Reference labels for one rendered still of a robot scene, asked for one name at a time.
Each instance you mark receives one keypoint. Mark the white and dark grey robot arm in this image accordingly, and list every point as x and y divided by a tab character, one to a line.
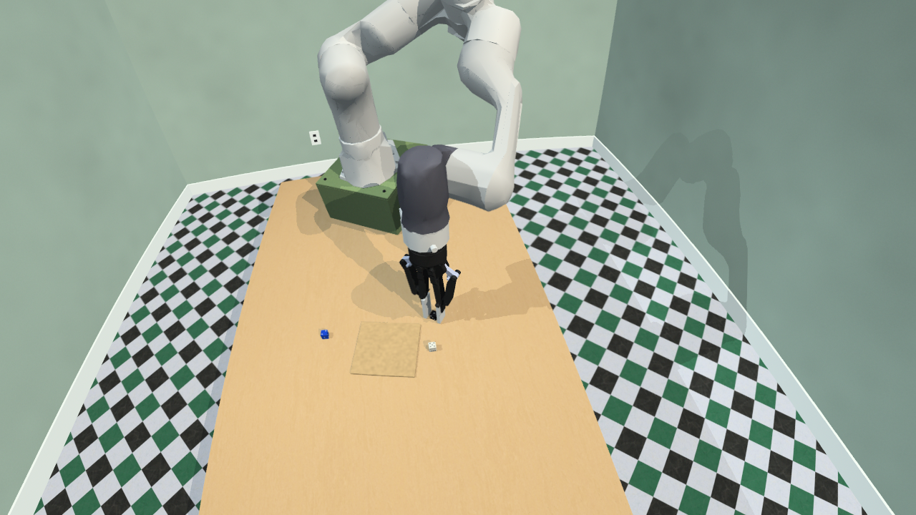
426	179

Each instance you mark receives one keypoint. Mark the tan square mat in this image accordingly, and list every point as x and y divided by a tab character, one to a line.
386	349

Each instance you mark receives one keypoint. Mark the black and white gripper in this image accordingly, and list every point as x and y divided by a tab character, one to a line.
439	266

